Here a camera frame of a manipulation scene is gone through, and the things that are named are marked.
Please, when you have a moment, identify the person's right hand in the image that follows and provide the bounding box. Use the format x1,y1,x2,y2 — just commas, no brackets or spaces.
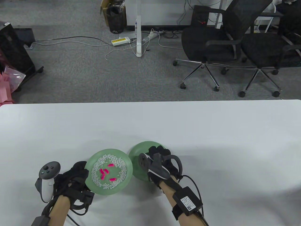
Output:
147,145,181,187

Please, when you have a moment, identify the grey white controller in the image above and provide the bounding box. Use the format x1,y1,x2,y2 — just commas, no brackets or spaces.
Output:
139,152,183,181
35,161,61,203

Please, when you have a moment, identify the pink paper stack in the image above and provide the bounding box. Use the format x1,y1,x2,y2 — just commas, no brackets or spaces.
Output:
0,73,15,106

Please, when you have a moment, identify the black computer tower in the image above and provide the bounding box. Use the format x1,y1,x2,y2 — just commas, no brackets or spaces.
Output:
191,5,211,27

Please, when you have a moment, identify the black rolling cabinet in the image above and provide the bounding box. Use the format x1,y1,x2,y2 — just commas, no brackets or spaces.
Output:
0,21,44,92

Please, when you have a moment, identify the grey white right controller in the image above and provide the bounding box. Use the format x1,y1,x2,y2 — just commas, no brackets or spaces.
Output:
139,152,183,181

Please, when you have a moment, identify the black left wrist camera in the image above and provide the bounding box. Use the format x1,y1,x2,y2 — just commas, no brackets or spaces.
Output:
79,190,95,206

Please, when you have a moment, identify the white desk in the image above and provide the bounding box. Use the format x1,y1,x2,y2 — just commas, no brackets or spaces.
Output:
125,0,224,57

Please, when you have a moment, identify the cardboard box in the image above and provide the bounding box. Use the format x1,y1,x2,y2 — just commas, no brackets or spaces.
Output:
101,0,111,27

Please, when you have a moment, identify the black mesh office chair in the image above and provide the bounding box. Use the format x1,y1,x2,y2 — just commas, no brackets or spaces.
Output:
239,11,301,98
172,0,273,92

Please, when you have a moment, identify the black glove cable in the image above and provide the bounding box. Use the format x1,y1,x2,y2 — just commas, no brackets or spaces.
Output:
178,175,205,220
41,198,90,226

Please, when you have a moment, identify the person's left hand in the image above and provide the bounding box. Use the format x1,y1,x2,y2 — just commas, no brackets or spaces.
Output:
55,161,90,200

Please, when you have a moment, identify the grey white left controller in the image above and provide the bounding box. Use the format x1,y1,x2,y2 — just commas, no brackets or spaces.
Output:
35,161,61,203

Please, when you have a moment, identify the black floor cable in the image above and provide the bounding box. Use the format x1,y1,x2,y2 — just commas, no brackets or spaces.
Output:
33,36,137,46

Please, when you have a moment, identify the black right glove cable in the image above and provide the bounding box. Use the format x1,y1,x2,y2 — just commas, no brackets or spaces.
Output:
178,175,205,220

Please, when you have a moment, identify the white power strip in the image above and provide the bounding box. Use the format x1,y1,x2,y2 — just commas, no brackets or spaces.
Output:
141,29,165,43

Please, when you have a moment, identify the pink plastic bag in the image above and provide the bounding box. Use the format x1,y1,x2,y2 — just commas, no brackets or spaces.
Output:
2,65,26,93

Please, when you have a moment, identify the green plate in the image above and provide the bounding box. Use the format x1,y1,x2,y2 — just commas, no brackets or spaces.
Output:
128,141,168,182
85,148,133,196

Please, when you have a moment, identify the black left glove cable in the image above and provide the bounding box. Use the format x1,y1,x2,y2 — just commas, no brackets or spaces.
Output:
41,198,90,226

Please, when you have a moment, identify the white floor cable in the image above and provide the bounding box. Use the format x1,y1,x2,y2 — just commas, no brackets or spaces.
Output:
31,40,113,46

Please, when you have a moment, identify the black left forearm sensor box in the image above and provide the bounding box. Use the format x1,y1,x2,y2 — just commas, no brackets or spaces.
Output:
31,216,51,226

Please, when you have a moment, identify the yellow power strip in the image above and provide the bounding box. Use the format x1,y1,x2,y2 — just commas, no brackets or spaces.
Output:
111,37,131,46

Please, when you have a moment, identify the black bag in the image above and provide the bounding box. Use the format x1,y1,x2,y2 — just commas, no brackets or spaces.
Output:
276,0,301,45

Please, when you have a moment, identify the person's right forearm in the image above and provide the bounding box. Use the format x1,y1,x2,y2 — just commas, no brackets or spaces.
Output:
160,175,210,226

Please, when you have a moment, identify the black right forearm sensor box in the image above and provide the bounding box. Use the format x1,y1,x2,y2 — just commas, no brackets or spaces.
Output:
173,186,203,216

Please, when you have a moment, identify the white stool frame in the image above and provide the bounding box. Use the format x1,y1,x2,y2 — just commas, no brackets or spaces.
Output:
255,4,277,33

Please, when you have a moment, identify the black trash bin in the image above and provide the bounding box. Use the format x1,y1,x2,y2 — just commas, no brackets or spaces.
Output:
106,4,127,34

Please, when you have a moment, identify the pile of white rice grains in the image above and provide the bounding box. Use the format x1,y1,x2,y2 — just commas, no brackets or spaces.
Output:
91,153,128,190

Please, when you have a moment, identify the person's left forearm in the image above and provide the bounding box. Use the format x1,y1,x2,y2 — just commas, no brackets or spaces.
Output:
48,195,71,226

